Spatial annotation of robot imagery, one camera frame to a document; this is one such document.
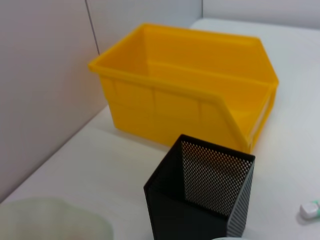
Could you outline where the mint green utility knife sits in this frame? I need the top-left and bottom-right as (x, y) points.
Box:
(299, 199), (320, 221)

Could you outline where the black mesh pen holder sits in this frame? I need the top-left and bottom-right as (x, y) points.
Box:
(143, 134), (256, 240)

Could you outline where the yellow plastic bin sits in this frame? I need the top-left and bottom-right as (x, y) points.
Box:
(87, 22), (280, 154)

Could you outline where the pale green glass fruit plate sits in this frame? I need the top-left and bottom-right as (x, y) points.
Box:
(0, 197), (115, 240)

